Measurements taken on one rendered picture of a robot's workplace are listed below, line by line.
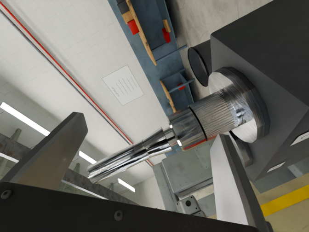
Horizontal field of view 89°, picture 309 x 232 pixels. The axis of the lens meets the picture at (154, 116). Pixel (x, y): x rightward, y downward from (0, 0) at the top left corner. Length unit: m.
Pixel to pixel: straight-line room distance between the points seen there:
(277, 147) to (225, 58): 0.10
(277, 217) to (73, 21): 4.51
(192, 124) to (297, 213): 1.30
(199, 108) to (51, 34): 4.51
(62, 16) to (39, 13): 0.42
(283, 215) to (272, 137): 1.23
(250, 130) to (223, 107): 0.03
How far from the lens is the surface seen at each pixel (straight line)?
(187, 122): 0.17
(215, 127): 0.18
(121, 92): 5.18
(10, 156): 3.30
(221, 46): 0.19
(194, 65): 2.15
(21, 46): 4.88
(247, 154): 0.26
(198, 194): 8.08
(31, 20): 4.63
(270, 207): 1.40
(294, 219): 1.42
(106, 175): 0.20
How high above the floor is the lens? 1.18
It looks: 4 degrees up
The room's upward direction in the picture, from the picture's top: 117 degrees counter-clockwise
